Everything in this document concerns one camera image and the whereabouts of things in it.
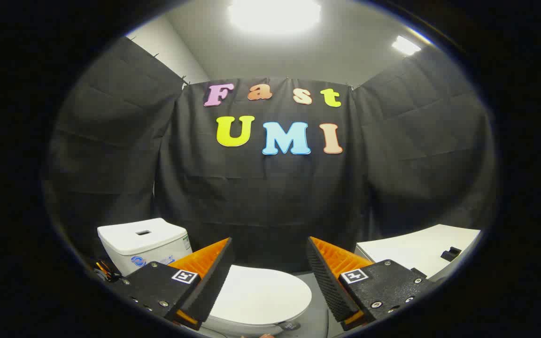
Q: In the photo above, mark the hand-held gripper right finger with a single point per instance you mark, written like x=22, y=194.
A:
x=329, y=291

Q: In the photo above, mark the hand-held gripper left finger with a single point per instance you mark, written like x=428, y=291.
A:
x=212, y=286

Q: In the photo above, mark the white toilet lid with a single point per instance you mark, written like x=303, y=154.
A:
x=261, y=293

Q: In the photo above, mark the white toilet bowl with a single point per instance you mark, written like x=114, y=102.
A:
x=233, y=329

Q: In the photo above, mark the white toilet tank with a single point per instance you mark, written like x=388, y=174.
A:
x=143, y=244

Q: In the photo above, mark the white panelled cabinet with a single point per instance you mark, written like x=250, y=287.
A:
x=411, y=249

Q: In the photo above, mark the black backdrop cloth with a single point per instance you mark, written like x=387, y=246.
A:
x=261, y=197

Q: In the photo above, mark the ceiling light panel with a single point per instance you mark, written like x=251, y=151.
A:
x=405, y=45
x=274, y=14

